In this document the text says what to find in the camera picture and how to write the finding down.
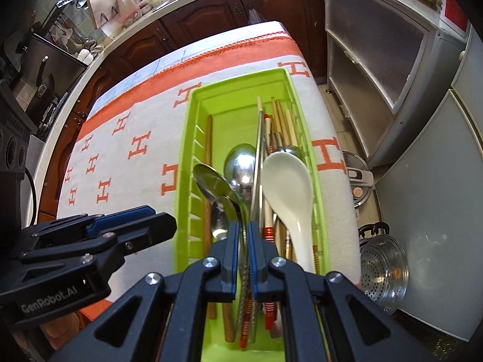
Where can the black frying pan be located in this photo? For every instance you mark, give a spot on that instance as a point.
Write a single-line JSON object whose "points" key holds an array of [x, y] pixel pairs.
{"points": [[49, 75]]}

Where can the steel steamer pot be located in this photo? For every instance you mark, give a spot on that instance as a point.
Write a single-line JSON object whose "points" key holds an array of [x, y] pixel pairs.
{"points": [[381, 271]]}

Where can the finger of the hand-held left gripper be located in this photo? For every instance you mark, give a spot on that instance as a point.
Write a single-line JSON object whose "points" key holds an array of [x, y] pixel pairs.
{"points": [[151, 230], [120, 218]]}

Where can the wooden cutting board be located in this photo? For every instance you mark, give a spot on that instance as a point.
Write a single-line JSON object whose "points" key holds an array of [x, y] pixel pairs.
{"points": [[103, 7]]}

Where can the red label container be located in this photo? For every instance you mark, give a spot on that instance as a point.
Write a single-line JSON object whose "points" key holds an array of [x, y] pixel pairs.
{"points": [[454, 11]]}

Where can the large metal spoon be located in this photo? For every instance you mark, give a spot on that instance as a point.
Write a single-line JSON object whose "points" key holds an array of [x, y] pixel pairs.
{"points": [[237, 164]]}

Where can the white ceramic spoon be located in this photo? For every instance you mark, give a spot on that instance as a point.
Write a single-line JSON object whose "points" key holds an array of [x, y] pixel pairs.
{"points": [[286, 184]]}

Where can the person's left hand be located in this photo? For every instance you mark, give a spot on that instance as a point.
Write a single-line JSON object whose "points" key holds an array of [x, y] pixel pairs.
{"points": [[64, 332]]}

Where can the black countertop appliance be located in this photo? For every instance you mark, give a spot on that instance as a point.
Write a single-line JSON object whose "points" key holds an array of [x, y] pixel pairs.
{"points": [[15, 147]]}

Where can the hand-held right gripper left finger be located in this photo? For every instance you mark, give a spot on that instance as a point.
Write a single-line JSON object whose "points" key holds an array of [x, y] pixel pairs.
{"points": [[234, 264]]}

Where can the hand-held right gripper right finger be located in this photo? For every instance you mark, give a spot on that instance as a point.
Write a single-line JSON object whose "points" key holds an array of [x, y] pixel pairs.
{"points": [[253, 271]]}

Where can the orange patterned blanket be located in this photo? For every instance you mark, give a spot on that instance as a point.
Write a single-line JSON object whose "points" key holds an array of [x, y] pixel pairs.
{"points": [[124, 203]]}

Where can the dark brown wooden chopstick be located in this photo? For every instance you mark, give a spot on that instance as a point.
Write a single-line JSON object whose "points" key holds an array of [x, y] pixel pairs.
{"points": [[228, 324], [208, 139]]}

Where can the grey refrigerator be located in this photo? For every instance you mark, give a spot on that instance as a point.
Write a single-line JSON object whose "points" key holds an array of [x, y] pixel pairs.
{"points": [[426, 196]]}

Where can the white ceramic cup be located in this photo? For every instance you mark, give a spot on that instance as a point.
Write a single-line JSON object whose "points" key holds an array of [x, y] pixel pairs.
{"points": [[86, 55]]}

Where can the clear plastic bag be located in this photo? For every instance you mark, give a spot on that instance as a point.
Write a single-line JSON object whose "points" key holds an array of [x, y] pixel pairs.
{"points": [[254, 17]]}

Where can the steel pressure cooker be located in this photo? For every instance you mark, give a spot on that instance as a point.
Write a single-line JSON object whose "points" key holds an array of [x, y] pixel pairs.
{"points": [[358, 188]]}

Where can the green plastic utensil tray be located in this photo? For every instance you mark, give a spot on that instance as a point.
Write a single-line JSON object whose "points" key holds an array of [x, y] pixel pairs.
{"points": [[234, 101]]}

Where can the clear food container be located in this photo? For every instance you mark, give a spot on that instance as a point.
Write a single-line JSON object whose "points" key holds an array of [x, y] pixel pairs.
{"points": [[132, 17]]}

